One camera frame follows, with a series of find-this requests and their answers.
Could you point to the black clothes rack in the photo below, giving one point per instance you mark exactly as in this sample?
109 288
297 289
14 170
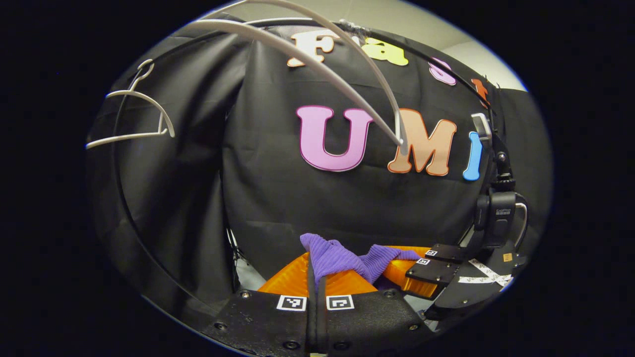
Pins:
412 48

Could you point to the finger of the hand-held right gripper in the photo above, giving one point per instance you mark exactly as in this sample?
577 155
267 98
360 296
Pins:
436 272
446 253

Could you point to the purple ribbed garment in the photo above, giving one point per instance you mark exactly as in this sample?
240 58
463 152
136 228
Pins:
332 255

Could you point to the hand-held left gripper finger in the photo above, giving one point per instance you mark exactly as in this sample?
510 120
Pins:
312 322
322 322

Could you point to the white empty hanger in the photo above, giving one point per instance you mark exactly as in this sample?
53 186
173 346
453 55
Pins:
124 139

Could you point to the white hanger with taped hook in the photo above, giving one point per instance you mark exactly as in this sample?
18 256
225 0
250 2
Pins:
403 141

